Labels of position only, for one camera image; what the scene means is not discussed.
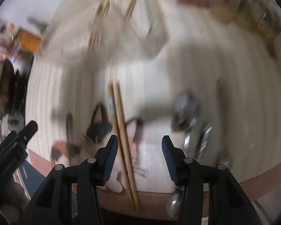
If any white utensil organizer tray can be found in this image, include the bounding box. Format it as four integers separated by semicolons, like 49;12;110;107
50;0;171;64

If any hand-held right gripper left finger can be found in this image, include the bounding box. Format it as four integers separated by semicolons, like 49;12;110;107
21;135;119;225

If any wooden chopstick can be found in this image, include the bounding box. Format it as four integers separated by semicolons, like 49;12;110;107
114;82;141;211
87;27;102;50
94;1;110;23
107;84;137;211
124;0;140;20

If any orange box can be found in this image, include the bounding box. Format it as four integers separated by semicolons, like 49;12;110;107
13;28;43;53

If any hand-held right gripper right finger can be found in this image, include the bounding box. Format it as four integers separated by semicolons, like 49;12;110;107
161;135;264;225

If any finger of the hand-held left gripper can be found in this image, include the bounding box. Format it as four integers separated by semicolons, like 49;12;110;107
0;131;17;156
15;120;38;149

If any metal spoon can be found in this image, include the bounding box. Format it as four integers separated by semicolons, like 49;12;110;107
166;186;185;217

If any metal fork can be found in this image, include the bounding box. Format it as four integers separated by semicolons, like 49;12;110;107
197;124;213;158

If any metal ladle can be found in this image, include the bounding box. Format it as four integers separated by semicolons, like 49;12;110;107
171;90;200;153

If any dark pan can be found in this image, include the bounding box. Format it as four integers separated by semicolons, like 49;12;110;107
0;60;28;120

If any cat print striped tablecloth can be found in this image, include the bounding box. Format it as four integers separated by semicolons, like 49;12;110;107
25;0;281;198

